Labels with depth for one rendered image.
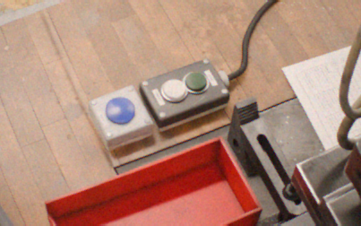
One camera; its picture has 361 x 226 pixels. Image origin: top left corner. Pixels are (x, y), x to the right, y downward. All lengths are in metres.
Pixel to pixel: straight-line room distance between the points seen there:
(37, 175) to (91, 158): 0.08
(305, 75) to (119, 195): 0.33
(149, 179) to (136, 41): 0.24
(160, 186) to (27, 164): 0.19
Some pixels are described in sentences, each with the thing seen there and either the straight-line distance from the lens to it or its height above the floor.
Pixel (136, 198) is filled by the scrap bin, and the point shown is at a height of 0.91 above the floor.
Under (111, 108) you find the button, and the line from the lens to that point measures 1.22.
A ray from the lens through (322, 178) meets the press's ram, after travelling 0.96.
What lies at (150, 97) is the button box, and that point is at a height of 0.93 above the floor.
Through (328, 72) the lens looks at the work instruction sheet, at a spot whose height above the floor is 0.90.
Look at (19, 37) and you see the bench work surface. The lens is 1.34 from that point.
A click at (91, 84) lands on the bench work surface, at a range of 1.28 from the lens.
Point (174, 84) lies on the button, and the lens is 1.24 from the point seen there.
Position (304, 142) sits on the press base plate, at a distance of 1.26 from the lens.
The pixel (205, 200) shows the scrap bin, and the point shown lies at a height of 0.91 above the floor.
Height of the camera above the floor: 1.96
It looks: 57 degrees down
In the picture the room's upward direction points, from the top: 7 degrees clockwise
